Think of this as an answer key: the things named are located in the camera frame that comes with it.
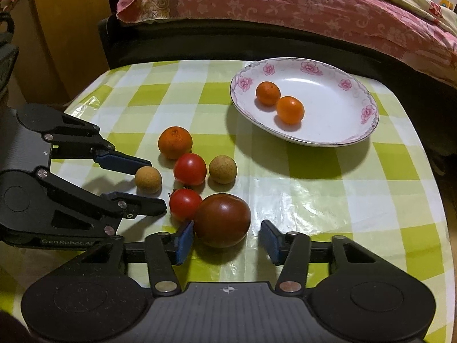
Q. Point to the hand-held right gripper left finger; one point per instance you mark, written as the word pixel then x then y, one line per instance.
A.
pixel 184 242

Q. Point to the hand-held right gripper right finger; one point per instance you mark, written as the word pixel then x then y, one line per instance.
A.
pixel 270 243

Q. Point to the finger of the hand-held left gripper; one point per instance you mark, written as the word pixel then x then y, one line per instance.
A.
pixel 121 162
pixel 146 208

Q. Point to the brown longan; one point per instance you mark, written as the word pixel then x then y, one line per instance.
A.
pixel 222 169
pixel 148 181

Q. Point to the small red tomato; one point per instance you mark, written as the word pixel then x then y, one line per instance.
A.
pixel 190 169
pixel 184 203

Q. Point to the dark purple passion fruit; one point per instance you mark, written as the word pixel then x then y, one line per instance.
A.
pixel 222 219

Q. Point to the large mandarin orange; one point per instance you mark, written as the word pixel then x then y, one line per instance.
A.
pixel 175 143

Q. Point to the white floral rimmed plate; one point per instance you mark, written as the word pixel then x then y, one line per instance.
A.
pixel 328 114

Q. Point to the green checkered tablecloth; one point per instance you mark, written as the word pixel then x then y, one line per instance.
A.
pixel 321 203

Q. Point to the brown wooden cabinet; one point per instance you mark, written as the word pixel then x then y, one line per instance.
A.
pixel 71 35

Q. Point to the small mandarin orange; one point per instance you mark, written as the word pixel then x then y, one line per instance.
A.
pixel 267 93
pixel 290 110

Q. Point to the pink floral bed sheet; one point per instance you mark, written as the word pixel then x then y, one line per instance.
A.
pixel 285 3

